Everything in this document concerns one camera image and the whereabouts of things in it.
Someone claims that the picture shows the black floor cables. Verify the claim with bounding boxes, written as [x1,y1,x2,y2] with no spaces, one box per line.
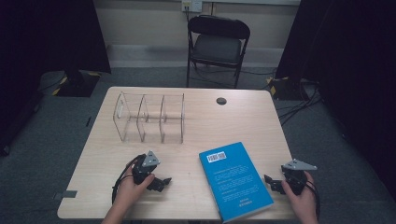
[276,81,323,127]

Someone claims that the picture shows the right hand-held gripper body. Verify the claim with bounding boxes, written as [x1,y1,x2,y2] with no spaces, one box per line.
[281,159,318,196]

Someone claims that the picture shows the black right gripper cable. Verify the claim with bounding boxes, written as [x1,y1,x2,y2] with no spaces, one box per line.
[304,179,322,219]

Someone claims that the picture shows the person's left hand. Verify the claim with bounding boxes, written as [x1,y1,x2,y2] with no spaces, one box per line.
[113,163,156,209]

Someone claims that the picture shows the dark curtain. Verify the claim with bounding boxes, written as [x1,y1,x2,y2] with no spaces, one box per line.
[275,0,396,202]
[0,0,112,157]

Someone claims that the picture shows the clear acrylic book rack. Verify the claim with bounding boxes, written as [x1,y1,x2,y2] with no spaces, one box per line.
[112,91,187,145]

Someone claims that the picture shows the black stand base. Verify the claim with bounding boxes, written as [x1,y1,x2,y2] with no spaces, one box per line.
[51,69,103,98]
[266,76,310,102]

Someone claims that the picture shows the person's right hand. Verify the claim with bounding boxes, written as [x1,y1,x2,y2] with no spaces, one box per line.
[280,171,319,219]

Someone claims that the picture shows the blue book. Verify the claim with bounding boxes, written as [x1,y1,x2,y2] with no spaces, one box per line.
[198,141,276,224]

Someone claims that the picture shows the grey floor tape strip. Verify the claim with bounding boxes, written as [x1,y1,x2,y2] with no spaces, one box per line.
[52,189,78,201]

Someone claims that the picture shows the black folding chair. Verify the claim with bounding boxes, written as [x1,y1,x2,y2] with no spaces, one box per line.
[186,14,251,90]

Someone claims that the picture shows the white wall outlet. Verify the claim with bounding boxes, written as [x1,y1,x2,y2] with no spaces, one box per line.
[181,0,204,14]

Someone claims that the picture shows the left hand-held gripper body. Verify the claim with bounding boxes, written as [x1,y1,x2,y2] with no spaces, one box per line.
[132,150,162,186]

